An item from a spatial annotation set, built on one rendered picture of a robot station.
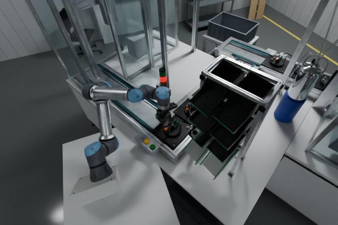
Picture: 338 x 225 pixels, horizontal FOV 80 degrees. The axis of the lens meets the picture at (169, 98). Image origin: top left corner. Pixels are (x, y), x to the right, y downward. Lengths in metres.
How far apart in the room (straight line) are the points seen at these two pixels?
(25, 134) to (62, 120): 0.49
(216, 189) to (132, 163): 0.64
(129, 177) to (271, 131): 1.21
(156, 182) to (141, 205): 0.18
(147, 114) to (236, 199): 0.95
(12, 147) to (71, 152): 1.66
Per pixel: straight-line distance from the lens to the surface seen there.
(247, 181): 1.65
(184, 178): 1.58
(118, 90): 1.21
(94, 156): 1.46
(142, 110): 1.85
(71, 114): 3.35
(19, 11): 4.65
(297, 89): 1.76
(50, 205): 2.78
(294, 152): 1.89
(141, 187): 1.58
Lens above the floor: 2.34
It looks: 48 degrees down
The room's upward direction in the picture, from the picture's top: 3 degrees counter-clockwise
